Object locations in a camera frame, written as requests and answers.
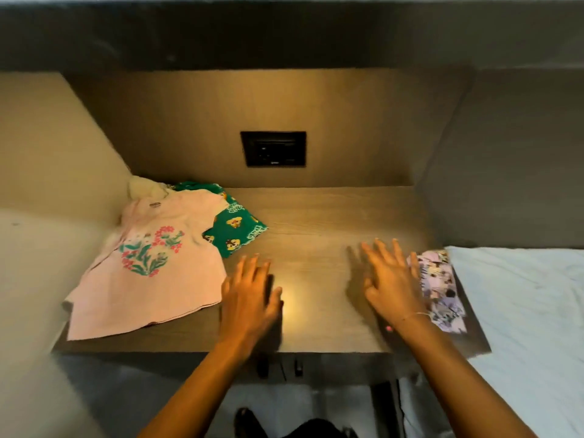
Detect person's right hand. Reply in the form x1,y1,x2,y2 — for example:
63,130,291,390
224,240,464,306
360,238,432,332

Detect person's left hand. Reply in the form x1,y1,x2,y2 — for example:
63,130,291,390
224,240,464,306
220,254,284,351

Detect person's left forearm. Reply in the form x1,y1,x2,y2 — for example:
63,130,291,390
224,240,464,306
137,335,257,438

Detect person's right forearm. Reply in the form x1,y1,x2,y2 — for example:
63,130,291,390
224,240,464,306
391,313,526,438

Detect lilac cartoon print cloth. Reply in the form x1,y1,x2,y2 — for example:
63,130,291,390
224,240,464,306
407,250,468,334

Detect green cartoon print garment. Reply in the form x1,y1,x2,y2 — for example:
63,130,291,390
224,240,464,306
172,180,269,259

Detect pink floral print t-shirt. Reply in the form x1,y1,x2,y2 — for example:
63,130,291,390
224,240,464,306
64,189,230,341

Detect black table leg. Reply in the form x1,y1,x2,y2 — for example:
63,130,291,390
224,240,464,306
370,382,403,438

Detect black shoe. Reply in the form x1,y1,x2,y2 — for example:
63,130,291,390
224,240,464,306
234,408,270,438

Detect white bed sheet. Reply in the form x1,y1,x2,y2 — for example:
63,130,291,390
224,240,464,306
401,245,584,438

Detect cream crumpled cloth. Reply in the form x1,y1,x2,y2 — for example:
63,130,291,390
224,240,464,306
127,175,170,201

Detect black trousers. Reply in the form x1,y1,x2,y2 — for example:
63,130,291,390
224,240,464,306
282,419,359,438

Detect black wall socket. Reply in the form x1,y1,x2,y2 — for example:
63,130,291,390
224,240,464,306
240,130,307,168

